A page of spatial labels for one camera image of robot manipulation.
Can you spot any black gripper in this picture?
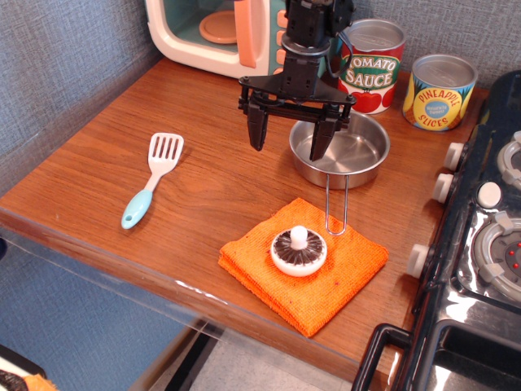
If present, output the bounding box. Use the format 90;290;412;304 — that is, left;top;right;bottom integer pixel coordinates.
239;36;355;161

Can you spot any small steel pot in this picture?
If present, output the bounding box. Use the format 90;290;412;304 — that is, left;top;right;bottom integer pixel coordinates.
289;112;391;236

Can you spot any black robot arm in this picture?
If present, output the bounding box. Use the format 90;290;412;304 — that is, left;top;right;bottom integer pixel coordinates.
239;1;356;161

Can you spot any orange folded cloth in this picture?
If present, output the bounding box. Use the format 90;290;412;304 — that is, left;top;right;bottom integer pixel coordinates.
218;198;388;337

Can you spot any toy microwave oven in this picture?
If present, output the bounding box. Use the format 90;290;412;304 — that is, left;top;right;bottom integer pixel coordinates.
145;1;287;78

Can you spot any tomato sauce can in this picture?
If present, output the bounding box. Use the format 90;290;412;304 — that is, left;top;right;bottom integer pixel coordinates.
338;19;406;114

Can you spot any orange microwave plate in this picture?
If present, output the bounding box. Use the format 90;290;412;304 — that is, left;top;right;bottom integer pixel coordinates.
199;10;237;45

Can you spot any toy mushroom slice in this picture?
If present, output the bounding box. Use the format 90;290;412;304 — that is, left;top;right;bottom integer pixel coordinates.
270;226;327;278

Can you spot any white and teal spatula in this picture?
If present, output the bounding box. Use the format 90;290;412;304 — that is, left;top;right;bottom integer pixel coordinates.
120;133;185;230

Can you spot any pineapple slices can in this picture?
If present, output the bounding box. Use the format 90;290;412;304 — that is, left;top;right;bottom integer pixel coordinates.
402;54;478;132

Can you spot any black toy stove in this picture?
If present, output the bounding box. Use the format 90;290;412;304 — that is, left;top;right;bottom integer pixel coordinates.
352;71;520;390

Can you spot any orange object at corner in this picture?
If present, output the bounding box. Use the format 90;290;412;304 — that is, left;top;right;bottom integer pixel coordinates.
1;370;58;391

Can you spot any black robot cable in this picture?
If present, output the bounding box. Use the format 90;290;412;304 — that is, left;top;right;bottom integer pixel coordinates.
325;28;354;79

